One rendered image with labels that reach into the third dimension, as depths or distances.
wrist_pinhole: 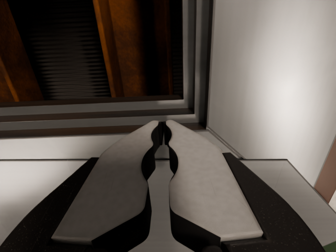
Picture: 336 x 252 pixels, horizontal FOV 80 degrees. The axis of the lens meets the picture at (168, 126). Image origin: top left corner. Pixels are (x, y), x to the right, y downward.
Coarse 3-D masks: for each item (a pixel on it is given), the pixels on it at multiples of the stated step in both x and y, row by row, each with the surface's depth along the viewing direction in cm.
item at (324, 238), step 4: (332, 216) 18; (332, 220) 18; (328, 224) 19; (332, 224) 19; (324, 228) 19; (328, 228) 19; (332, 228) 19; (324, 232) 19; (328, 232) 19; (332, 232) 19; (320, 236) 20; (324, 236) 20; (328, 236) 20; (332, 236) 20; (320, 240) 20; (324, 240) 20; (328, 240) 20; (332, 240) 20; (324, 244) 20
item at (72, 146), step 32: (192, 0) 12; (192, 32) 13; (192, 64) 14; (128, 96) 16; (160, 96) 16; (192, 96) 15; (0, 128) 15; (32, 128) 15; (64, 128) 15; (96, 128) 15; (128, 128) 14; (192, 128) 14
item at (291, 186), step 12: (288, 168) 15; (288, 180) 16; (300, 180) 16; (288, 192) 17; (300, 192) 17; (312, 192) 17; (300, 204) 17; (312, 204) 17; (324, 204) 17; (300, 216) 18; (312, 216) 18; (324, 216) 18; (312, 228) 19
